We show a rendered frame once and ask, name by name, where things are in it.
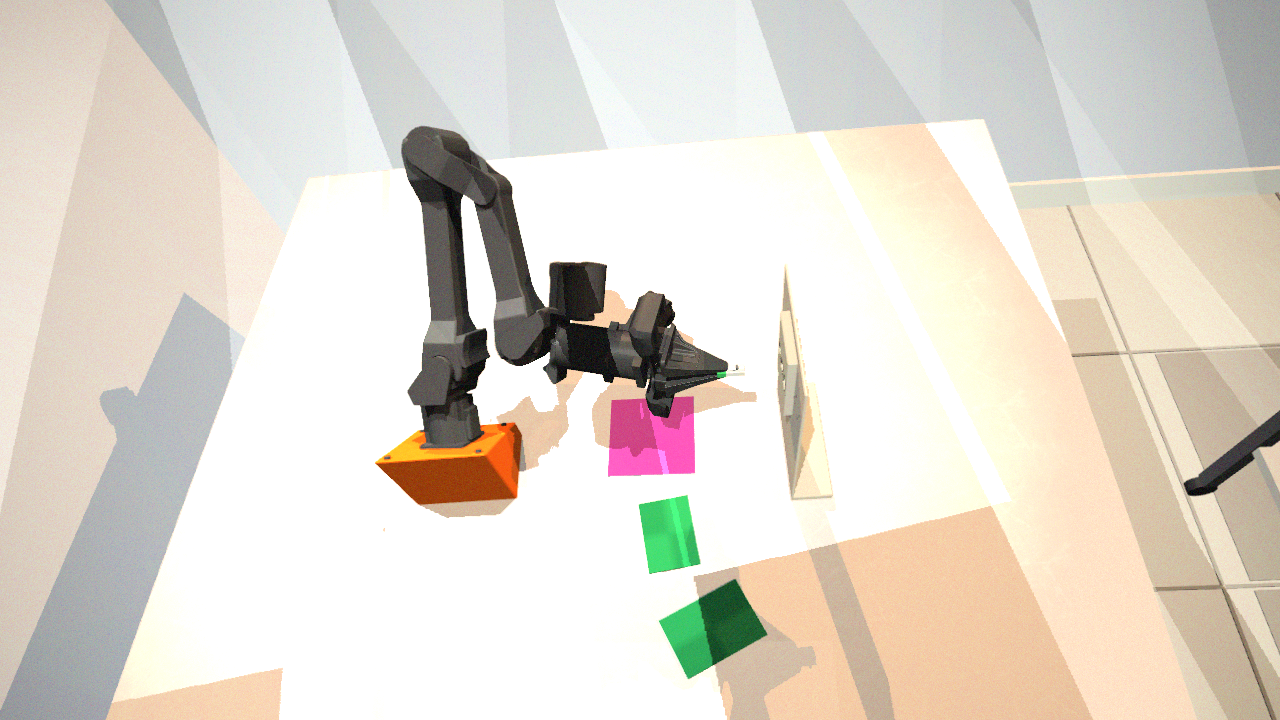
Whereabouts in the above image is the magenta square zone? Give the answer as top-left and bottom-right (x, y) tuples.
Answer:
(608, 396), (695, 477)

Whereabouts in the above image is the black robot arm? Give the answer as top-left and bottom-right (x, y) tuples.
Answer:
(401, 126), (607, 450)

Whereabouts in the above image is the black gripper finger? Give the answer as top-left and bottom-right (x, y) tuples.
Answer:
(660, 323), (728, 377)
(666, 373), (722, 398)

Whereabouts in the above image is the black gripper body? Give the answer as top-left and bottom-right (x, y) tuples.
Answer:
(593, 292), (675, 418)

